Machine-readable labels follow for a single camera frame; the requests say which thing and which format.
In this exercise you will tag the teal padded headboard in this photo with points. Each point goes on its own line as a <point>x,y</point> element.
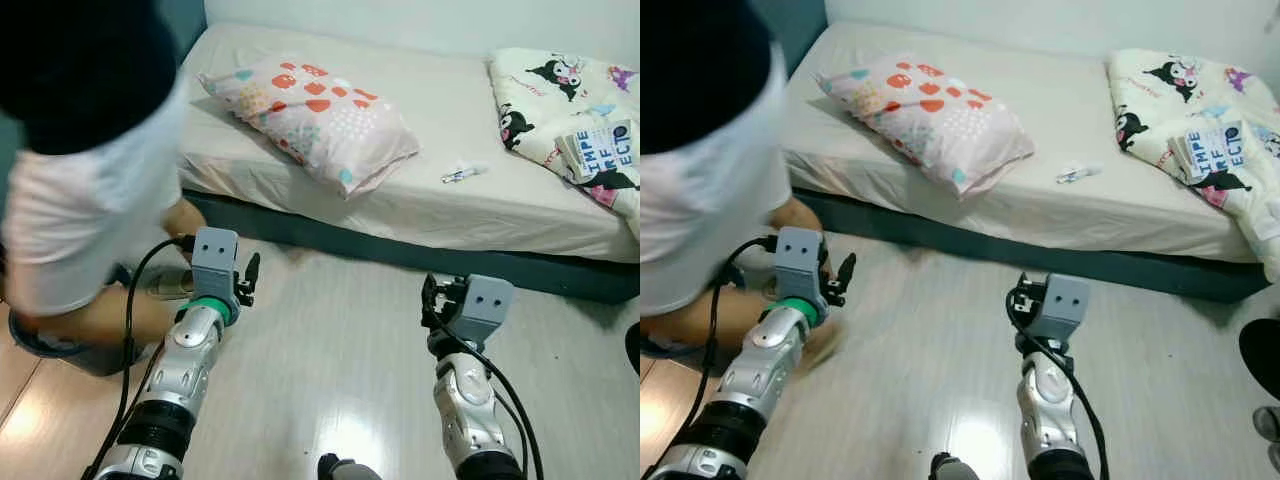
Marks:
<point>795,30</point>
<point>190,25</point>

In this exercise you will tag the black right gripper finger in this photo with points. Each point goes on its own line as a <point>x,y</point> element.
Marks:
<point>430,288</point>
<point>1021,284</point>

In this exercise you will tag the person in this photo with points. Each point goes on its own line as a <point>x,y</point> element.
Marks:
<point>700,200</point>
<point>90,220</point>

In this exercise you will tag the dark blue bed frame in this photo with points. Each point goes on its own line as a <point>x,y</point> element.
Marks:
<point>1000,250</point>
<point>400,255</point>

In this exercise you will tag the cream cartoon print blanket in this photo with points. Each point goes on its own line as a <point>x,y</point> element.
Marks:
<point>540,100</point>
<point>1150,90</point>

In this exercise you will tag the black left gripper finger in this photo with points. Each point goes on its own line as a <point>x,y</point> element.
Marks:
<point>252,268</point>
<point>847,268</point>

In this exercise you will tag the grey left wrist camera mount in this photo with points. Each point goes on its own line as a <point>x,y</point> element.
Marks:
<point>213,255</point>
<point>798,260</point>

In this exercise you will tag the white blue lettered book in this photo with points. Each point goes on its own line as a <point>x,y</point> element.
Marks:
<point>1212,152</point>
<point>595,150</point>

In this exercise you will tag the cream bed mattress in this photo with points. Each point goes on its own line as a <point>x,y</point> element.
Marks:
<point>1070,110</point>
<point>450,120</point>

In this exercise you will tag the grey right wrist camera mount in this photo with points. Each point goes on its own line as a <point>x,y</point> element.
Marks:
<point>1065,305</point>
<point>485,305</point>

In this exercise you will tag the black floor fan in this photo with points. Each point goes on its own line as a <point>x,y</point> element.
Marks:
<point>1262,355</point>

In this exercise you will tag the pink pillow orange print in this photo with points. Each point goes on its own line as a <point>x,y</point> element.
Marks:
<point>925,120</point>
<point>310,120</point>

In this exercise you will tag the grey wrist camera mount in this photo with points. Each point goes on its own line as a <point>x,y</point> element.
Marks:
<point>485,305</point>
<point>1065,305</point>
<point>213,255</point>
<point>798,260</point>

